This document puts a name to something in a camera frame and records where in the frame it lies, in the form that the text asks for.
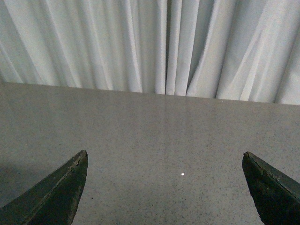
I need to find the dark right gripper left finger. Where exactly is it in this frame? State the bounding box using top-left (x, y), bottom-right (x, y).
top-left (0, 150), bottom-right (88, 225)

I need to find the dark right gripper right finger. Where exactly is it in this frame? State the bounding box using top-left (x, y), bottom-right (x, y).
top-left (242, 152), bottom-right (300, 225)

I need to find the white pleated curtain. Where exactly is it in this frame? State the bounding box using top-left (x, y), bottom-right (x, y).
top-left (0, 0), bottom-right (300, 105)

